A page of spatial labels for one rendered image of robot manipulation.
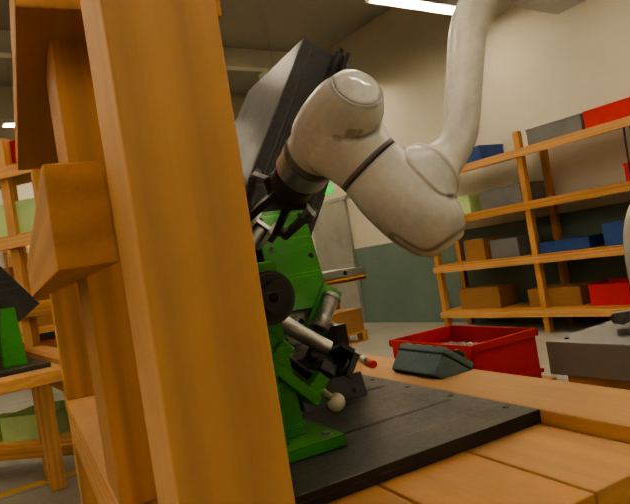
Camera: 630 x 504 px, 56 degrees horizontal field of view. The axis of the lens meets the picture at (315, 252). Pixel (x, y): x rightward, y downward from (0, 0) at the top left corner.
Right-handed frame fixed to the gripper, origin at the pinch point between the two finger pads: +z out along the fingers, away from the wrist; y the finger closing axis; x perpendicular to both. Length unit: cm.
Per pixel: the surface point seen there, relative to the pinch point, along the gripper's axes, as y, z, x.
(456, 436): -37, -26, 27
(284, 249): -6.3, 4.3, -3.0
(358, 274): -24.7, 15.9, -16.9
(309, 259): -11.6, 4.4, -4.4
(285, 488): -12, -46, 51
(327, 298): -18.1, 2.2, 2.3
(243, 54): 168, 555, -646
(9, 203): 144, 292, -107
